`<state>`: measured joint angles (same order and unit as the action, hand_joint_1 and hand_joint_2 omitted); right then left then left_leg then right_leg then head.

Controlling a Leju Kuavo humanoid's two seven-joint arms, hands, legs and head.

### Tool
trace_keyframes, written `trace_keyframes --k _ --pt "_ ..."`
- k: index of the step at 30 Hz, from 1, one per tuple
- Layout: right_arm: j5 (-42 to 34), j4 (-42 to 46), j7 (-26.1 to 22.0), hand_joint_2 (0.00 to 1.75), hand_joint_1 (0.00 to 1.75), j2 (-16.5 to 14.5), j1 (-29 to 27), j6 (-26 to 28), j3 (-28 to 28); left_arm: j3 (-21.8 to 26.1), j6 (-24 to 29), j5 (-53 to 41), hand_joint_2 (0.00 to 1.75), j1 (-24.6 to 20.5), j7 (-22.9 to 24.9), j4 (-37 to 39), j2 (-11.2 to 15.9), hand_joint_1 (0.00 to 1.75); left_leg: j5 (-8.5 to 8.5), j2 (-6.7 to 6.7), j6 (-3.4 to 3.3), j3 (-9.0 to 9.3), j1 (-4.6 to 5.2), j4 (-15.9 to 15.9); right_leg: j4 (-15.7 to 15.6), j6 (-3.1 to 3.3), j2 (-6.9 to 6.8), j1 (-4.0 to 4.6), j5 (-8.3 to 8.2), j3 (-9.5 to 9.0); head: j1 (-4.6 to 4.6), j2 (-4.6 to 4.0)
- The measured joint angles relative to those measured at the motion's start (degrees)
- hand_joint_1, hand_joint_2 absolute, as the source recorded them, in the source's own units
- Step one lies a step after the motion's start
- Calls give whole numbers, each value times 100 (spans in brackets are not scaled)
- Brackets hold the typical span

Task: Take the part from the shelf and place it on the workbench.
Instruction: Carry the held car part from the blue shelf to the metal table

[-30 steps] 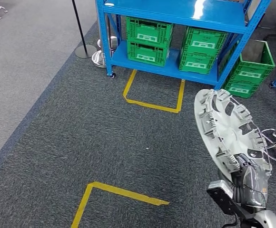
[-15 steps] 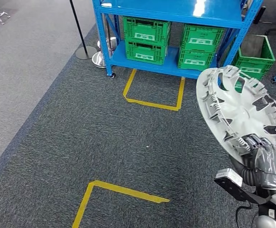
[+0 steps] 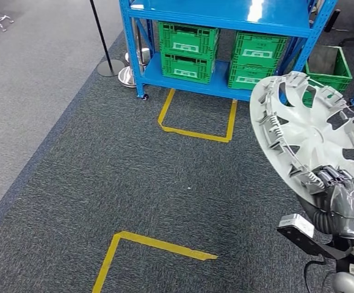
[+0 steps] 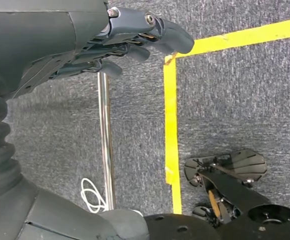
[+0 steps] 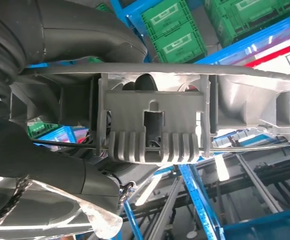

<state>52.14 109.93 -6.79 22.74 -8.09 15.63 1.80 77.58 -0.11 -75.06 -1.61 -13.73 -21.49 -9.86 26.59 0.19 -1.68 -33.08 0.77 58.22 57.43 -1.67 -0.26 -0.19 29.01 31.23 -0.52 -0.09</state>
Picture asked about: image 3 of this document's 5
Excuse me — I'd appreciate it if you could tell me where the black stanchion pole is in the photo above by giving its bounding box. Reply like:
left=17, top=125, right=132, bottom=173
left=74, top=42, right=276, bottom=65
left=89, top=0, right=125, bottom=78

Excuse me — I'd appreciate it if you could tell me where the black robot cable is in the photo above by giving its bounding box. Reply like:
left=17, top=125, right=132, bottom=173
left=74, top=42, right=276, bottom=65
left=303, top=258, right=338, bottom=293

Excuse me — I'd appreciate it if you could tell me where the yellow floor tape outline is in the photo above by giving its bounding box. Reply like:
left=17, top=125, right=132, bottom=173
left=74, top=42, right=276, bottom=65
left=91, top=230, right=219, bottom=293

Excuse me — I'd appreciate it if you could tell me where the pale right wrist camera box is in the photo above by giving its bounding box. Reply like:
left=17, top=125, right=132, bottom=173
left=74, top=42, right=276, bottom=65
left=276, top=213, right=350, bottom=262

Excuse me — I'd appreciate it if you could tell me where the grey cardboard sheet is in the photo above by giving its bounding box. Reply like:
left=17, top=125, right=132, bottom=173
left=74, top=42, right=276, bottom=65
left=309, top=45, right=340, bottom=76

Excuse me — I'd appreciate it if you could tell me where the grey plastic wheel hubcap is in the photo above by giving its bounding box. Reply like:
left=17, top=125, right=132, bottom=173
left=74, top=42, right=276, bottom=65
left=249, top=70, right=354, bottom=211

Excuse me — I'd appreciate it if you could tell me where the white partition panel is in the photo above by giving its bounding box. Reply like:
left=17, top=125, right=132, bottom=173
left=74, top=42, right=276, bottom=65
left=309, top=0, right=342, bottom=33

